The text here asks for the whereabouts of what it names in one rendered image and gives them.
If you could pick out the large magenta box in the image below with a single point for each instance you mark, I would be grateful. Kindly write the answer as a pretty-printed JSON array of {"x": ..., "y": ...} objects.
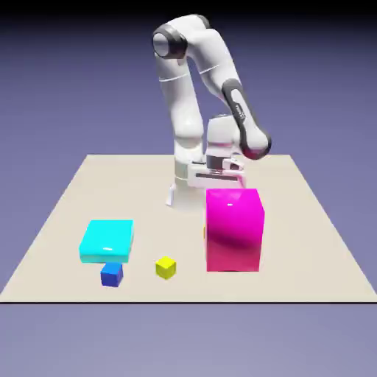
[{"x": 232, "y": 229}]

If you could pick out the small yellow cube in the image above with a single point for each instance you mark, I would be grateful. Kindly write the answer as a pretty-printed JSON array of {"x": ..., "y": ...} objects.
[{"x": 165, "y": 267}]

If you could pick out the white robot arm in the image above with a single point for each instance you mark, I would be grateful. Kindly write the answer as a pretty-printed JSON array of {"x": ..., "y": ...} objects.
[{"x": 184, "y": 97}]

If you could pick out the small blue cube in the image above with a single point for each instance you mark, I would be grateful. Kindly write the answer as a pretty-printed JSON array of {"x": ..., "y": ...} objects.
[{"x": 111, "y": 275}]

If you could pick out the large cyan box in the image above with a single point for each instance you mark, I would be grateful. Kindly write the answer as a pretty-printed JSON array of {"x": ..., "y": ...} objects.
[{"x": 106, "y": 240}]

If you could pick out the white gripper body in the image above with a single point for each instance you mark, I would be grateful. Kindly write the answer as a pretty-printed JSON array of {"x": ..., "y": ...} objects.
[{"x": 200, "y": 180}]

